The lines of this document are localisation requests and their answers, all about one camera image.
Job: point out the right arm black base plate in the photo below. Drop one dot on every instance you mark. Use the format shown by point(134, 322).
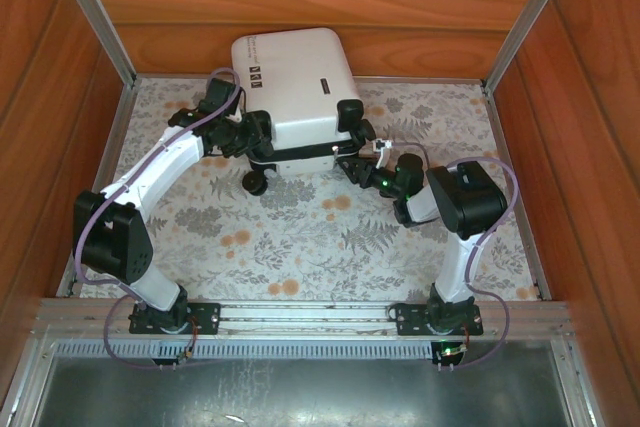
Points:
point(410, 319)

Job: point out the grey table side rail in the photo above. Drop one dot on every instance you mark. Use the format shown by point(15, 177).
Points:
point(533, 247)
point(119, 127)

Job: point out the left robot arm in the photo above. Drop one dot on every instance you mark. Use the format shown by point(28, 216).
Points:
point(170, 162)

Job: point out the aluminium frame post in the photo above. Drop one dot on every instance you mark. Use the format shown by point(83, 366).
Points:
point(95, 12)
point(530, 12)

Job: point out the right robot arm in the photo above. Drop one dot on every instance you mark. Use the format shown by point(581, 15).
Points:
point(457, 272)

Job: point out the silver rail between bases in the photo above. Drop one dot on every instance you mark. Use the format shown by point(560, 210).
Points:
point(300, 314)

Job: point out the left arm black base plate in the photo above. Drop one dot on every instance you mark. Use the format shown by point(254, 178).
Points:
point(205, 317)

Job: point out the floral tablecloth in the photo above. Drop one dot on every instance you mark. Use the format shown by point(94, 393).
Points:
point(300, 247)

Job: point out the shiny metal sheet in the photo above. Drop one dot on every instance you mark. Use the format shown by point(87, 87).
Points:
point(300, 392)

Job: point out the aluminium frame beam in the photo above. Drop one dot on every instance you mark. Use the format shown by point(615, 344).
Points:
point(75, 319)

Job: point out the aluminium frame bar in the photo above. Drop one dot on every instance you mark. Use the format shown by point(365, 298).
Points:
point(575, 387)
point(25, 387)

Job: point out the white hard-shell suitcase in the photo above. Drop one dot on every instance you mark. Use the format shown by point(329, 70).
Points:
point(295, 82)

